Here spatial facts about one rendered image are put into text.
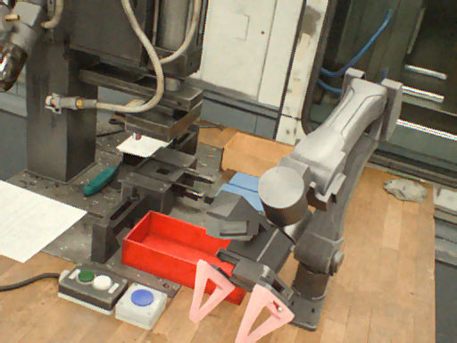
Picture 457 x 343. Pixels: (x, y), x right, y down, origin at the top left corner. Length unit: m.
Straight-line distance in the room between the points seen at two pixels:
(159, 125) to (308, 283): 0.43
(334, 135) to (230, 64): 1.04
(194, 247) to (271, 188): 0.52
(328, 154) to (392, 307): 0.48
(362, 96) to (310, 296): 0.41
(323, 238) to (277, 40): 0.88
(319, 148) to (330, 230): 0.25
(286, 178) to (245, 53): 1.14
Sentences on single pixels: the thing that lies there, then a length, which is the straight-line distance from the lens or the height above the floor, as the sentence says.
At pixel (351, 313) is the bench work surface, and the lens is 1.11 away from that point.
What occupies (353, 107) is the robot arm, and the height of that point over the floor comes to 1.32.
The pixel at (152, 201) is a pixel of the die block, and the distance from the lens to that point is 1.20.
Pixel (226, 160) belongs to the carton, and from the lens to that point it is 1.46.
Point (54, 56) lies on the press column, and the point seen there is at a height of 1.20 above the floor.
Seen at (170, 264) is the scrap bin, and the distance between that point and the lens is 1.05.
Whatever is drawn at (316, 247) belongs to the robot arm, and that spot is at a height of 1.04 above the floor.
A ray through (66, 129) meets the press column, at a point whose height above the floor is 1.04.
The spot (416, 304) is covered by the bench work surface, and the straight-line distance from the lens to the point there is 1.20.
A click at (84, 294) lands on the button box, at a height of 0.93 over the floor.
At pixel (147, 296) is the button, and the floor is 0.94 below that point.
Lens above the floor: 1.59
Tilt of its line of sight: 28 degrees down
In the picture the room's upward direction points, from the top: 10 degrees clockwise
